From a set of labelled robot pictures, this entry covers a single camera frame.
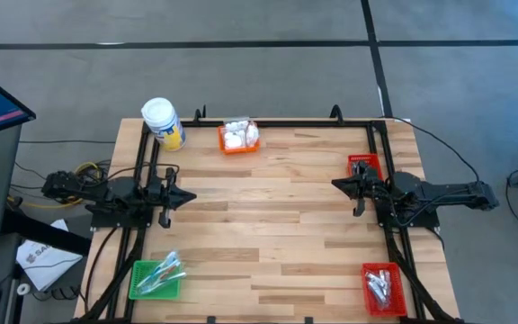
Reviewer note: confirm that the bagged metal nail clipper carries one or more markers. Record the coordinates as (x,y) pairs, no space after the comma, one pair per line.
(378,292)
(372,280)
(385,279)

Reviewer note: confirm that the green plastic basket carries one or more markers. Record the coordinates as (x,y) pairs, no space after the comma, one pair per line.
(151,292)

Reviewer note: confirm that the white tape roll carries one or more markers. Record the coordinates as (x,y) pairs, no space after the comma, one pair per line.
(20,289)

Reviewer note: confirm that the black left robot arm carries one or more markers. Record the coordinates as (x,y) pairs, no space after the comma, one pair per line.
(119,191)

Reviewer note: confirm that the yellow disinfecting wipes canister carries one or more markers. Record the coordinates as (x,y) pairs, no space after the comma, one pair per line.
(162,119)

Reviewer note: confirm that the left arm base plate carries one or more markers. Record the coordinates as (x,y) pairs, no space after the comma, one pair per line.
(119,220)

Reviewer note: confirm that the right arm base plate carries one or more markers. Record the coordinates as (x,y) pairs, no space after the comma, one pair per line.
(425,221)

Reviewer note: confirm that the red plastic basket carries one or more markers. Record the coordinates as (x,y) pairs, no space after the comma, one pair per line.
(362,158)
(398,306)

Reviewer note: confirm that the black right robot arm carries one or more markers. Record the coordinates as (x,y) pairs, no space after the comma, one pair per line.
(443,191)

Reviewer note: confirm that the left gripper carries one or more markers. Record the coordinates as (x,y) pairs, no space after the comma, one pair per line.
(160,193)

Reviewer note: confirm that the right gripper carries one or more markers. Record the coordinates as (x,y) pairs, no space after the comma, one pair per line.
(369,186)

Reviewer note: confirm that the bagged red toothbrush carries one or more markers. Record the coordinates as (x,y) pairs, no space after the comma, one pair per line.
(165,271)

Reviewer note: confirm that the black aluminium table frame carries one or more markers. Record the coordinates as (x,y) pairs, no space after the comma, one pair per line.
(263,123)

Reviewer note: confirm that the bagged dark metal tool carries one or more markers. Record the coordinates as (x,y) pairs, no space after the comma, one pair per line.
(382,301)

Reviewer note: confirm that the white printed box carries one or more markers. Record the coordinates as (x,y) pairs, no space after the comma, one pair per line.
(43,265)

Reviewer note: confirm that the black desk beam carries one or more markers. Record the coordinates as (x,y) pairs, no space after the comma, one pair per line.
(47,234)

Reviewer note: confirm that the orange plastic basket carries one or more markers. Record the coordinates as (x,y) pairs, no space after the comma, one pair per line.
(223,149)

